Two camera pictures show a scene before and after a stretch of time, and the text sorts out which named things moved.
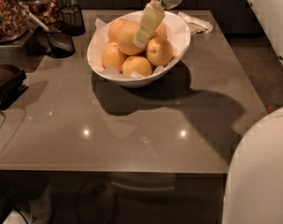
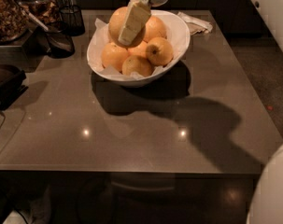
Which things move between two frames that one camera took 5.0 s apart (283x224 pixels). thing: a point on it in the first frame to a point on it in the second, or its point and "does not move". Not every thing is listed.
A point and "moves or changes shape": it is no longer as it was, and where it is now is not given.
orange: [160, 32] does not move
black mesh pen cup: [72, 16] does not move
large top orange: [122, 33] moves or changes shape
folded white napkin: [195, 24] does not move
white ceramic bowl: [134, 49] does not move
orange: [117, 30] to [139, 49]
